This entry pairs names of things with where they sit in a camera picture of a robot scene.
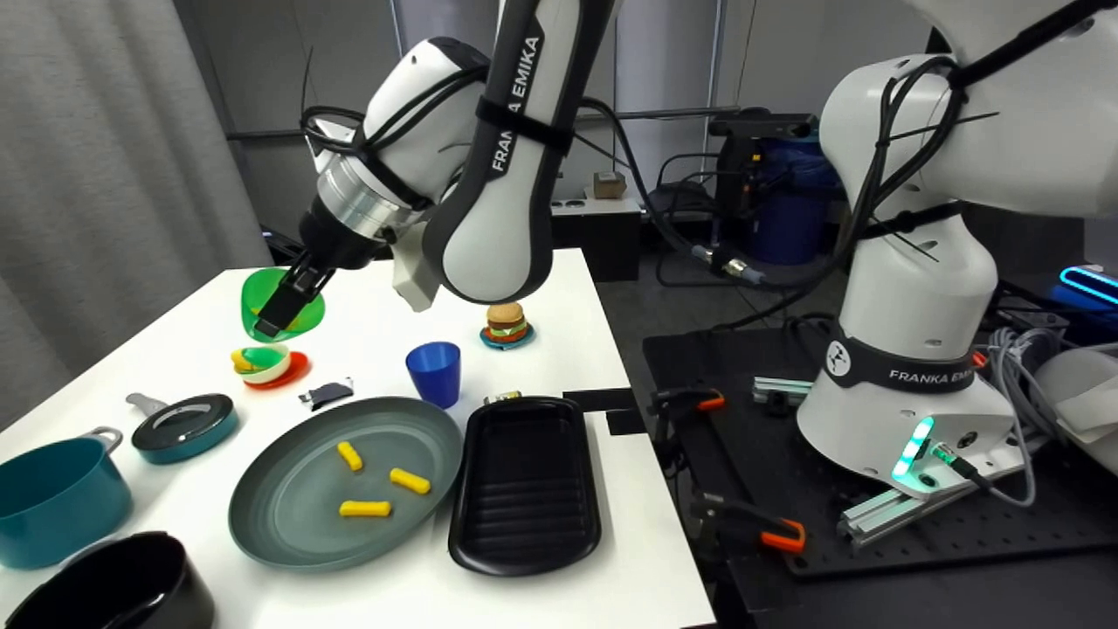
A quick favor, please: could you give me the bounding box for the green yellow toy taco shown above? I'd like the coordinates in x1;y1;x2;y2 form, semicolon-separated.
229;341;297;386

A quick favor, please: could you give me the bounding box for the teal cooking pot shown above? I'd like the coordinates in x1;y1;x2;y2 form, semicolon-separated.
0;425;136;574

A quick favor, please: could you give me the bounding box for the grey curtain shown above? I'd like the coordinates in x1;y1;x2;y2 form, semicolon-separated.
0;0;273;431

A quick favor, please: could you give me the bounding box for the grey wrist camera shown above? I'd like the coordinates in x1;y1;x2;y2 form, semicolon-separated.
389;223;451;313

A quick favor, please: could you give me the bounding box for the black rectangular tray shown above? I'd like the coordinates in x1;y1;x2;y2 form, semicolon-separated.
448;396;605;581

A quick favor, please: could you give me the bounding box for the aluminium extrusion rail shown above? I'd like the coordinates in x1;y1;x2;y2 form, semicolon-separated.
840;448;1028;544

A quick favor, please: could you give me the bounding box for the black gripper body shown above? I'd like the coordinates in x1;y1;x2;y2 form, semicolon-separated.
293;206;380;277

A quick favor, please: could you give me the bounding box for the black equipment stack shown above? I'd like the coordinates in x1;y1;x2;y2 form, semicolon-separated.
711;103;819;238

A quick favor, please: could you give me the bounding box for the orange-handled black clamp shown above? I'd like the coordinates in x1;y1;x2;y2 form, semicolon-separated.
650;385;732;431
686;490;810;558

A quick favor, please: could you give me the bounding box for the green plastic cup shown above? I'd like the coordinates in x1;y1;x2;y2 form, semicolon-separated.
237;263;329;347

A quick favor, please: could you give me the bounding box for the small orange plate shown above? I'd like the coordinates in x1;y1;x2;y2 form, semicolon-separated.
244;347;315;396

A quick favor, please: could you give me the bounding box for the blue plastic cup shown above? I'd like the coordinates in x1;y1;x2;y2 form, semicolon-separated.
402;337;466;413

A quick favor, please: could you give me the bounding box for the blue box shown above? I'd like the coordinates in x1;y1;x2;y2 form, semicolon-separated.
1051;263;1118;323

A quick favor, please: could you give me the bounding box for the black chair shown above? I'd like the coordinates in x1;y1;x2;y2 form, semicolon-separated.
643;149;754;288

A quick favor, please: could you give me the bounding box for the small grey black clip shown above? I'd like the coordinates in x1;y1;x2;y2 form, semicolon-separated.
297;377;357;413

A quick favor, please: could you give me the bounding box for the low black table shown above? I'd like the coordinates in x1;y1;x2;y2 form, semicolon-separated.
547;188;646;283

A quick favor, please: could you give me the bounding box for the teal frying pan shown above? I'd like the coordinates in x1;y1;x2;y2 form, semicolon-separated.
123;386;240;469

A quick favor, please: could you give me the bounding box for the black perforated base board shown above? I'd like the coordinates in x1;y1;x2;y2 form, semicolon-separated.
640;327;1118;582

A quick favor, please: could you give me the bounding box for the small teal plate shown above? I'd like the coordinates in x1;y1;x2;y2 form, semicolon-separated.
477;321;539;351

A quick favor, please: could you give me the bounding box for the grey oval plate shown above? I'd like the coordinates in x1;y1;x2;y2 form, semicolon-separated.
229;396;469;574

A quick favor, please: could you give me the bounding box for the blue trash bin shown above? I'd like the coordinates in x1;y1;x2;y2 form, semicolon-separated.
745;120;853;264

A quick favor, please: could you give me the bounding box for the toy burger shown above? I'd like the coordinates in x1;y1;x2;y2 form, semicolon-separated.
481;297;534;341

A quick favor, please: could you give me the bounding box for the black pot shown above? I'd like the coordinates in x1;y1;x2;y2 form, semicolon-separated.
0;528;221;629

